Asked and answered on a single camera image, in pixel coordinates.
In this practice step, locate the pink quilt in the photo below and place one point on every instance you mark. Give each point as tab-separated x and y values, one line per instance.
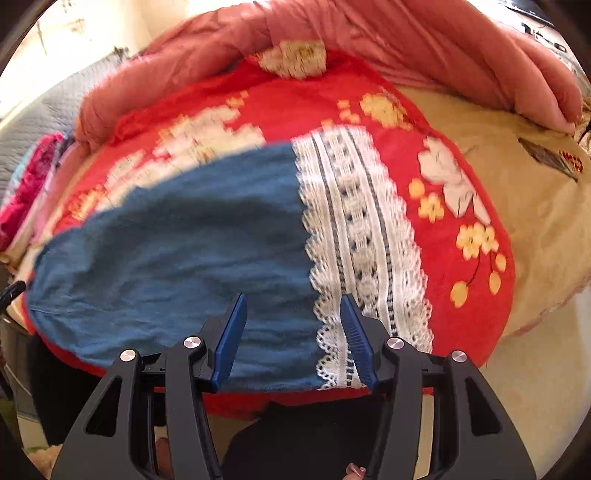
415	41

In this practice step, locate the grey quilted headboard cover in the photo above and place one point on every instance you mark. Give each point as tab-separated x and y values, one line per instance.
41	124

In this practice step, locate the blue pants with lace hem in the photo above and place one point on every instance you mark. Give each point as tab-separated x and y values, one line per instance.
161	258

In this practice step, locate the pile of pink clothes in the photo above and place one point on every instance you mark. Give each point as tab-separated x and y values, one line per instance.
27	184

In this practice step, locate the person's right hand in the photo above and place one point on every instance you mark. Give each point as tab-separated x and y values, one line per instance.
355	471

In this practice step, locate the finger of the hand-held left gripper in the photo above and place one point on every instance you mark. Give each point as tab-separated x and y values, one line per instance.
11	293

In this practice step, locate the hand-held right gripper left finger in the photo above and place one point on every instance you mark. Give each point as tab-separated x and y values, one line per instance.
231	341

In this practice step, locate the red floral blanket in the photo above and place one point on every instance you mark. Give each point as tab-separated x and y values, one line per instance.
286	110

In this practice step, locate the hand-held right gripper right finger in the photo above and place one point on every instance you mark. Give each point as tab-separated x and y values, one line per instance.
355	341

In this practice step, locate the beige bedsheet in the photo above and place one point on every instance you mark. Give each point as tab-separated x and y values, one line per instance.
531	207

